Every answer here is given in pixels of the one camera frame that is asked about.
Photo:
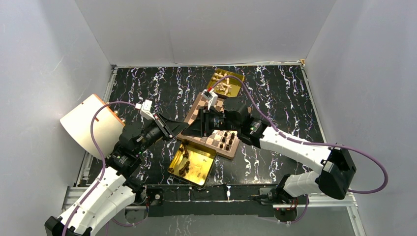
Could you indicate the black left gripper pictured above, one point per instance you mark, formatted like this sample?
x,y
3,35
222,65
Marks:
x,y
172,127

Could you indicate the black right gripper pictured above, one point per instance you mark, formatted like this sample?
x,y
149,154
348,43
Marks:
x,y
201,125

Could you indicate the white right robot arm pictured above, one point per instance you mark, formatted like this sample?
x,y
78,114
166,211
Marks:
x,y
332,168

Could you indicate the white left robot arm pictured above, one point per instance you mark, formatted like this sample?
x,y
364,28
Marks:
x,y
115,187

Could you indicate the wooden folding chess board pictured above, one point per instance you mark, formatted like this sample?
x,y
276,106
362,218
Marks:
x,y
214,140

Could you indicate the gold tin with dark pieces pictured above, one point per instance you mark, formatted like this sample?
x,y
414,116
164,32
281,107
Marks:
x,y
201,162

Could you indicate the pile of dark chess pieces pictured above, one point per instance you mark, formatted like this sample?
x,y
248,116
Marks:
x,y
180,163

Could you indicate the pile of light chess pieces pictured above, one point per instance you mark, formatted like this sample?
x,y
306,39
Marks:
x,y
224,87

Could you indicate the gold tin with light pieces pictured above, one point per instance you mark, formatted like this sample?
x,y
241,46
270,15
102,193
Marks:
x,y
235,84

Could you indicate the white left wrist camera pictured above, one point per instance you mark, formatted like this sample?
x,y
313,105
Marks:
x,y
144,109

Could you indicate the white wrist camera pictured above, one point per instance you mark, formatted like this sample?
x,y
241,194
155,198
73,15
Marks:
x,y
144,109
210,96

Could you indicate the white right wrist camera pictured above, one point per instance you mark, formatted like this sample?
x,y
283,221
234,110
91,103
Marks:
x,y
210,96

